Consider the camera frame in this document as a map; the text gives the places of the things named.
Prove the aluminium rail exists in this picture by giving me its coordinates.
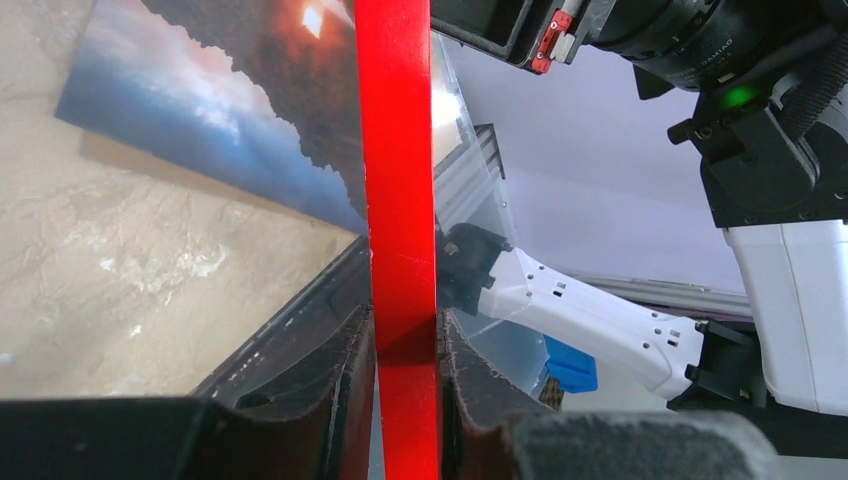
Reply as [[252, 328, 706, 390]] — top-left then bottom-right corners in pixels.
[[574, 274, 752, 318], [435, 123, 511, 237]]

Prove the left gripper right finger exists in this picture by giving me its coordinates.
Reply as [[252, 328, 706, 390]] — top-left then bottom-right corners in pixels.
[[438, 310, 779, 479]]

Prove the aluminium rail right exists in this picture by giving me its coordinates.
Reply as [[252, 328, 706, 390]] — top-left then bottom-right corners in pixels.
[[435, 123, 511, 237]]

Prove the sunset landscape photo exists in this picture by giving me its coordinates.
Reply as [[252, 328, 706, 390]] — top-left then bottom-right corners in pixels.
[[55, 1, 367, 234]]

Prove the aluminium rail front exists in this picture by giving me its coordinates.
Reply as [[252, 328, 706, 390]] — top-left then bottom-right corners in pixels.
[[574, 274, 752, 318]]

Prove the blue box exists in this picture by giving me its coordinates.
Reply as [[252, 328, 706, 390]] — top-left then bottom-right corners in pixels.
[[539, 336, 598, 410]]

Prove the clear acrylic sheet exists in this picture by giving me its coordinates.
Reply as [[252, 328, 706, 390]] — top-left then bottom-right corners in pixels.
[[431, 33, 548, 397]]

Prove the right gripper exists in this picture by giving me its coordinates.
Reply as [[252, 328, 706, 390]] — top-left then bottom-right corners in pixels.
[[430, 0, 597, 73]]

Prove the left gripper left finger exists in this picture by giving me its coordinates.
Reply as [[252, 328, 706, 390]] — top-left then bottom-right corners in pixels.
[[1, 306, 375, 479]]

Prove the red picture frame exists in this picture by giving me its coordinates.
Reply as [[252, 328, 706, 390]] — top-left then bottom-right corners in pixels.
[[355, 0, 441, 479]]

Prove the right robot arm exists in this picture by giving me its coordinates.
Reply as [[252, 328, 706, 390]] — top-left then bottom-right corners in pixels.
[[430, 1, 847, 459]]

